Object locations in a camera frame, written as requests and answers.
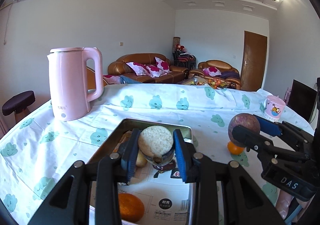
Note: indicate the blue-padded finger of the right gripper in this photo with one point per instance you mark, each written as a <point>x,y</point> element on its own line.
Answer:
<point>290,134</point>

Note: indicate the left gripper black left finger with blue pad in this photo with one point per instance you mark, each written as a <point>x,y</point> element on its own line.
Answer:
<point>68,202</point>

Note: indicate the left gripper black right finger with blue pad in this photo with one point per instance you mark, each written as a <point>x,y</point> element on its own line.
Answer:
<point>221,190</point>

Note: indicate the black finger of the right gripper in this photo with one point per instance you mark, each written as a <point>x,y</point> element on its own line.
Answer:
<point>264,146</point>

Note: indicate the small orange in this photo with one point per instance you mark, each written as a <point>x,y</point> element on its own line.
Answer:
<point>233,149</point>

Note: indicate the large orange mandarin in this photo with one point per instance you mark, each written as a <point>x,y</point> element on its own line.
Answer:
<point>131,207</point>

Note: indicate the sugarcane piece pale cut end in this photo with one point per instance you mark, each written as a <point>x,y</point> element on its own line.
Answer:
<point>156,143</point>

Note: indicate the sugarcane piece striped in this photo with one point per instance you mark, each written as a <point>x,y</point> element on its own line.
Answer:
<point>167,167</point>

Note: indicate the person's hand on gripper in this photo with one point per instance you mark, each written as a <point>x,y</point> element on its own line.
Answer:
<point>283,203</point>

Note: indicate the pink cartoon mug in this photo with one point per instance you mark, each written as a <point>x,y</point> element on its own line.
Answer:
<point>274,107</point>

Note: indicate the black television screen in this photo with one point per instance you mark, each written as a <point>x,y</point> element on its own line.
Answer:
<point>302,100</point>

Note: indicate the coffee table with fruit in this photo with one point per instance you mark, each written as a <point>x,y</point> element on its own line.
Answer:
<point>215,83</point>

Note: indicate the pink metal tin box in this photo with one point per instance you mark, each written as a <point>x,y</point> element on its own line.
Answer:
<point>116,137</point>

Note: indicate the white tablecloth green clouds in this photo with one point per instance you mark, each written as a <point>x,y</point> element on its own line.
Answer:
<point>39,150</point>

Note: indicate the paper leaflet in tin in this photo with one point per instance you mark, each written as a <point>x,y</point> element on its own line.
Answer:
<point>164,195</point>

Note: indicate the brown wooden door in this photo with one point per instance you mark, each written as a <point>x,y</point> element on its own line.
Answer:
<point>253,61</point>

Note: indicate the brown leather armchair sofa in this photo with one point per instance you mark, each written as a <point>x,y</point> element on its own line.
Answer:
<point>217,69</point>

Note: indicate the pink electric kettle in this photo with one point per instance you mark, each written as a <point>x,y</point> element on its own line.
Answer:
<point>68,81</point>

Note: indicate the brown wooden chair back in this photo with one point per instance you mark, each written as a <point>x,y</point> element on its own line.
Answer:
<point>91,84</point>

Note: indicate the stacked dark chairs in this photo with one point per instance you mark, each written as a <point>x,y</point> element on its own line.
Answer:
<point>181,57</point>

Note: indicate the dark round stool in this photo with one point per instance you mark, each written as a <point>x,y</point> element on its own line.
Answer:
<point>18,105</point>

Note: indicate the brown leather long sofa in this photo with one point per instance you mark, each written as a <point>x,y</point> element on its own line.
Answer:
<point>148,68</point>

